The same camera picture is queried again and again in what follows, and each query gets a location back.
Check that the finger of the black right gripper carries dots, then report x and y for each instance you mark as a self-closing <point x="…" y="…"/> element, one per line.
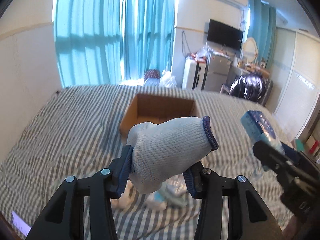
<point x="273" y="159"/>

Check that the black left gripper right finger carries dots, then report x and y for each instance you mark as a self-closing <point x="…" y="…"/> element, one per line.
<point x="229" y="205"/>

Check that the white plush toy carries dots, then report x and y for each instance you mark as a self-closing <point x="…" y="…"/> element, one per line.
<point x="167" y="196"/>

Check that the blue tissue pack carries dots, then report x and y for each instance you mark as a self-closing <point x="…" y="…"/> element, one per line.
<point x="258" y="128"/>

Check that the brown cardboard box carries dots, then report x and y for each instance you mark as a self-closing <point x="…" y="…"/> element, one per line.
<point x="156" y="109"/>

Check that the checkered bed sheet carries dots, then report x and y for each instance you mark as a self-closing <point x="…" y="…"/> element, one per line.
<point x="77" y="133"/>

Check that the white wardrobe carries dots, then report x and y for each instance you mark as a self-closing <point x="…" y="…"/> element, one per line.
<point x="295" y="72"/>

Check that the black puffer jacket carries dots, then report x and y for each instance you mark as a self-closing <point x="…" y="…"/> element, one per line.
<point x="253" y="87"/>

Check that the wooden vanity desk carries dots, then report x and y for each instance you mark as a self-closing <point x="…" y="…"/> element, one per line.
<point x="252" y="68"/>

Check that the silver mini fridge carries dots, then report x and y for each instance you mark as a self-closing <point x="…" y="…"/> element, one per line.
<point x="216" y="72"/>

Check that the oval vanity mirror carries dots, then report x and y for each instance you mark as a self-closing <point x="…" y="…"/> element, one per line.
<point x="250" y="50"/>

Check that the white plastic bag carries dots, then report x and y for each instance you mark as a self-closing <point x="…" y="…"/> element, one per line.
<point x="167" y="80"/>

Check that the white suitcase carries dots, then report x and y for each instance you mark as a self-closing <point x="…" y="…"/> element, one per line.
<point x="193" y="76"/>

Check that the dark red patterned bag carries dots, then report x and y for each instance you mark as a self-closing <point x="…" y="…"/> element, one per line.
<point x="152" y="74"/>

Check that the blue curtain right window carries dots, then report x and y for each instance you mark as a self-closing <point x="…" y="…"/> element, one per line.
<point x="263" y="29"/>

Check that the blue window curtain left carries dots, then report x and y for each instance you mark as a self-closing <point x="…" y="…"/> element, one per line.
<point x="110" y="41"/>

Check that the black wall television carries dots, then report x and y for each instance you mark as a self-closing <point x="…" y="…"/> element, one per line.
<point x="224" y="35"/>

